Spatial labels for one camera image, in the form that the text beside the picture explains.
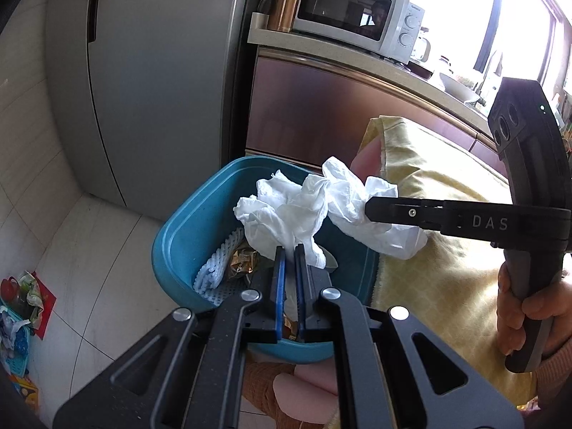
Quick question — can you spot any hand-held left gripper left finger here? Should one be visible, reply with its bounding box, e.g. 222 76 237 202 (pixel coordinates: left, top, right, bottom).
54 246 287 429

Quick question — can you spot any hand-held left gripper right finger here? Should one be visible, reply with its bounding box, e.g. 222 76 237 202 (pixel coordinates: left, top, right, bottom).
294 243 523 429

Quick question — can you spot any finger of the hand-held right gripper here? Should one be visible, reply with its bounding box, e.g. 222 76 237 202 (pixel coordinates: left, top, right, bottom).
365 196 448 234

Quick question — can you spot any brown foil snack wrapper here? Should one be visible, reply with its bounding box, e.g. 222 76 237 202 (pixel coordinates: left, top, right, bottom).
229 249 262 280

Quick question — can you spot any white foam fruit net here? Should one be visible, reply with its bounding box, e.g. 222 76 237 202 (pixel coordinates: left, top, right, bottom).
193 228 251 309

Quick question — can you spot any white tissue paper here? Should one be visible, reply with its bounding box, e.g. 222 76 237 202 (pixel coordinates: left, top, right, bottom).
233 156 430 269

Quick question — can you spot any blue plastic bin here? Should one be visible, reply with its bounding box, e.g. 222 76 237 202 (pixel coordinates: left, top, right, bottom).
152 156 380 365

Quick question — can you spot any person's right forearm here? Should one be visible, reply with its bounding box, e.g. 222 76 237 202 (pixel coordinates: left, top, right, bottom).
534 319 572 412

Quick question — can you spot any person's right hand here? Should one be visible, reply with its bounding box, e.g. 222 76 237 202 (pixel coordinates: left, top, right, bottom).
497 260 572 358

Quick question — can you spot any yellow checked tablecloth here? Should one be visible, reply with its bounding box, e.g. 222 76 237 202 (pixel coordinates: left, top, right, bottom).
360 116 572 407

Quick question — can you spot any brown knit sweater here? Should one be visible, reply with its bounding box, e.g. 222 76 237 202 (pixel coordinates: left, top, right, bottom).
244 360 296 417

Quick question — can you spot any pink fleece garment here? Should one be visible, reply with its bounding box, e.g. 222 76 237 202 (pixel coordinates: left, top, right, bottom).
272 364 341 424

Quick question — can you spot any metal kitchen faucet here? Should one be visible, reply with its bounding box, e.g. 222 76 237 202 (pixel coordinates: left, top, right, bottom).
480 49 504 99

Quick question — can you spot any white ceramic bowl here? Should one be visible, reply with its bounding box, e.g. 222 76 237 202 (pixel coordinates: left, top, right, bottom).
440 72 482 103

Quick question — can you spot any kitchen counter cabinet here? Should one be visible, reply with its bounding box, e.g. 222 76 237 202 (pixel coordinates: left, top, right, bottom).
243 11 510 175

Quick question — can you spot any glass electric kettle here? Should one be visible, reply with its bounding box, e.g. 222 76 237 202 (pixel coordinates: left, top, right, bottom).
411 27 432 63

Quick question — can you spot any kitchen window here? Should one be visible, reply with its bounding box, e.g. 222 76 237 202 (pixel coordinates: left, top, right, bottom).
398 0 564 112

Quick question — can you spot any silver microwave oven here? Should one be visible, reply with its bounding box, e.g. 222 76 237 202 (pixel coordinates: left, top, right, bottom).
292 0 423 61

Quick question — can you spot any grey refrigerator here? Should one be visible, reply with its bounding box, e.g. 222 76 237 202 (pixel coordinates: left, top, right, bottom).
45 0 255 222

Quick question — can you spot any pile of colourful floor packets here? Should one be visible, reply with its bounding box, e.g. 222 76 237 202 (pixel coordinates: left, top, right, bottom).
0 270 57 412

